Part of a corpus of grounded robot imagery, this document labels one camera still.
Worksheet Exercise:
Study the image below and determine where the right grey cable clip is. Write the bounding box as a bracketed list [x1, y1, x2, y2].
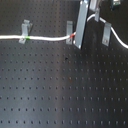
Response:
[102, 22, 111, 46]

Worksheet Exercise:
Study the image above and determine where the dark object top right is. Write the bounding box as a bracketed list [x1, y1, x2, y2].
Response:
[111, 0, 121, 9]

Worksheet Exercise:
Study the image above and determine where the left grey cable clip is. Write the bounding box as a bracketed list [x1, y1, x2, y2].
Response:
[18, 19, 33, 45]

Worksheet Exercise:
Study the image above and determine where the upper grey cable clip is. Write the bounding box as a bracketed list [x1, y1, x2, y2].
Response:
[95, 10, 100, 22]

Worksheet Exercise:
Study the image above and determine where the grey cable clip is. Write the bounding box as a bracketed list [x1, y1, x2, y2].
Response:
[102, 22, 111, 46]
[66, 21, 73, 45]
[18, 19, 33, 45]
[95, 10, 100, 22]

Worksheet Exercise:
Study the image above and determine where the white cable with coloured marks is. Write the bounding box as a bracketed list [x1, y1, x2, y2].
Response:
[0, 14, 128, 50]

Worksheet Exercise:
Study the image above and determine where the grey gripper block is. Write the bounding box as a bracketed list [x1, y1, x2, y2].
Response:
[74, 0, 102, 48]

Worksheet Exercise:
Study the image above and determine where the middle grey cable clip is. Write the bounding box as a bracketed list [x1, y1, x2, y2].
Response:
[66, 21, 73, 45]

